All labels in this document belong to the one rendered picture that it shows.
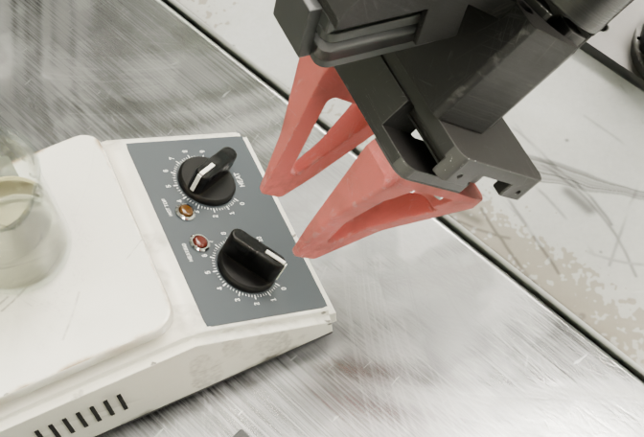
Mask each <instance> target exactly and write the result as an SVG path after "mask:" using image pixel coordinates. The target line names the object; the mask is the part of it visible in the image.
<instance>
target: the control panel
mask: <svg viewBox="0 0 644 437"><path fill-rule="evenodd" d="M126 147H127V150H128V152H129V155H130V157H131V159H132V161H133V164H134V166H135V168H136V170H137V172H138V174H139V176H140V178H141V181H142V183H143V185H144V187H145V190H146V192H147V194H148V196H149V200H150V202H151V204H152V207H153V209H154V211H155V213H156V215H157V217H158V219H159V221H160V224H161V226H162V228H163V231H164V233H165V235H166V237H167V240H168V242H169V244H170V246H171V249H172V252H173V254H174V256H175V258H176V260H177V262H178V265H179V267H180V269H181V271H182V274H183V276H184V278H185V280H186V283H187V285H188V287H189V289H190V292H191V294H192V295H193V297H194V300H195V303H196V305H197V308H198V310H199V312H200V314H201V317H202V319H203V321H204V323H205V324H206V326H207V327H209V326H211V327H215V326H220V325H226V324H232V323H237V322H242V321H248V320H254V319H260V318H266V317H271V316H277V315H283V314H288V313H294V312H299V311H310V310H316V309H322V308H324V307H328V305H327V303H326V301H325V299H324V297H323V295H322V293H321V291H320V289H319V287H318V285H317V283H316V282H315V280H314V278H313V276H312V274H311V271H310V269H309V267H308V265H307V263H306V262H305V260H304V258H302V257H296V256H295V255H294V254H293V252H292V248H293V247H294V245H295V244H296V242H295V240H294V238H293V237H292V235H291V233H290V231H289V229H288V226H287V224H286V222H285V220H284V218H283V216H282V214H281V212H280V210H279V208H278V206H277V204H276V202H275V200H274V198H273V196H272V195H265V194H262V192H261V190H260V185H261V183H262V180H263V177H262V175H261V173H260V171H259V169H258V167H257V165H256V163H255V161H254V159H253V157H252V155H251V153H250V151H249V149H248V147H247V145H246V143H245V142H244V140H243V138H242V136H232V137H217V138H202V139H188V140H172V141H158V142H143V143H130V144H126ZM224 147H230V148H232V149H234V150H235V151H236V153H237V158H236V160H235V162H234V163H233V165H232V167H231V169H230V170H229V172H230V173H231V174H232V175H233V177H234V179H235V183H236V191H235V193H234V195H233V196H232V198H231V199H230V200H229V201H228V202H227V203H225V204H223V205H220V206H209V205H204V204H201V203H199V202H197V201H195V200H193V199H191V198H190V197H189V196H187V195H186V194H185V192H184V191H183V190H182V189H181V187H180V185H179V182H178V179H177V173H178V170H179V168H180V166H181V164H182V163H183V162H184V161H185V160H187V159H189V158H191V157H196V156H202V157H208V158H210V157H212V156H213V155H214V154H216V153H217V152H218V151H220V150H221V149H223V148H224ZM183 204H186V205H189V206H191V207H192V208H193V211H194V213H193V215H192V216H191V217H189V218H187V217H184V216H182V215H181V214H180V213H179V211H178V208H179V207H180V206H181V205H183ZM236 228H239V229H241V230H243V231H244V232H246V233H247V234H249V235H250V236H252V237H253V238H255V239H257V240H258V241H260V242H262V243H263V244H265V245H266V246H268V247H269V248H271V249H272V250H274V251H275V252H277V253H278V254H280V255H281V256H283V257H284V258H285V260H286V264H287V266H286V267H285V269H284V270H283V272H282V273H281V275H280V276H279V278H278V279H277V280H275V282H274V283H273V285H272V286H271V287H270V288H269V289H268V290H266V291H263V292H260V293H249V292H244V291H241V290H239V289H237V288H235V287H233V286H231V285H230V284H229V283H228V282H227V281H226V280H225V279H224V278H223V277H222V275H221V274H220V272H219V268H218V263H217V259H218V254H219V252H220V250H221V248H222V247H223V245H224V243H225V241H226V240H227V238H228V236H229V235H230V233H231V231H232V230H234V229H236ZM198 235H200V236H203V237H204V238H206V240H207V242H208V244H207V247H205V248H199V247H197V246H195V245H194V243H193V238H194V237H195V236H198Z"/></svg>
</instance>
